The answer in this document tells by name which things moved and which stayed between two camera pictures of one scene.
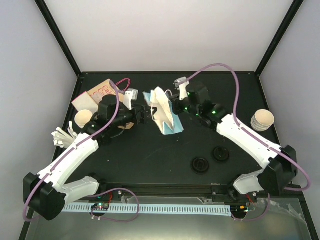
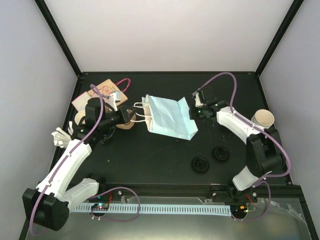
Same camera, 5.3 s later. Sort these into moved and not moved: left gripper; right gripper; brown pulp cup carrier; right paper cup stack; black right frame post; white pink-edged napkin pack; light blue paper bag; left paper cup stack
Moved: right gripper; left gripper; light blue paper bag
Not moved: brown pulp cup carrier; white pink-edged napkin pack; left paper cup stack; right paper cup stack; black right frame post
